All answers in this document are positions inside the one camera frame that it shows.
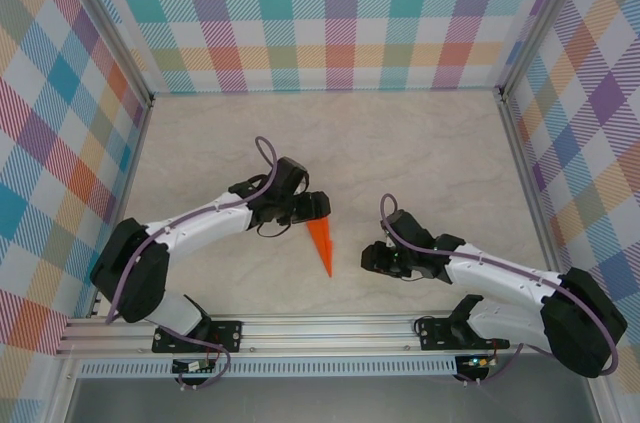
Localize orange paper sheet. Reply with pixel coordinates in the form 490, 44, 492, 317
305, 215, 336, 278

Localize grey metal sheet panel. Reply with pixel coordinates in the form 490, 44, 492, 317
64, 375, 601, 423

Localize small controller board green light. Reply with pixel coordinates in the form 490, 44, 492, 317
462, 355, 496, 372

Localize small black controller board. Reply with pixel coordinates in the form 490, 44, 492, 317
172, 357, 216, 374

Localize thin black left gripper wire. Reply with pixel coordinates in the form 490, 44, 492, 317
254, 220, 294, 240

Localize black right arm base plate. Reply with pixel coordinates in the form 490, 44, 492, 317
415, 317, 509, 352

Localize aluminium extrusion mounting rail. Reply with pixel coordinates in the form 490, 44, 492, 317
57, 310, 609, 358

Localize slotted grey cable duct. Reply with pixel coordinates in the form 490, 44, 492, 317
79, 361, 459, 378

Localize aluminium side rail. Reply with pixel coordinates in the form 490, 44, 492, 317
87, 97, 154, 319
492, 90, 574, 314

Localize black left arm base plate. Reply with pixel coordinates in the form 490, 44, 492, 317
152, 320, 244, 354

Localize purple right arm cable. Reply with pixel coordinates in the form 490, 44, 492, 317
379, 192, 621, 388

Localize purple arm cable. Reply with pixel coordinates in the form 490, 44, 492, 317
379, 192, 621, 388
104, 135, 279, 391

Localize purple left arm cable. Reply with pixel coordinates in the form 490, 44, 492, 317
104, 135, 279, 391

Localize aluminium frame post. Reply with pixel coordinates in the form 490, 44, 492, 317
54, 0, 156, 109
494, 0, 596, 104

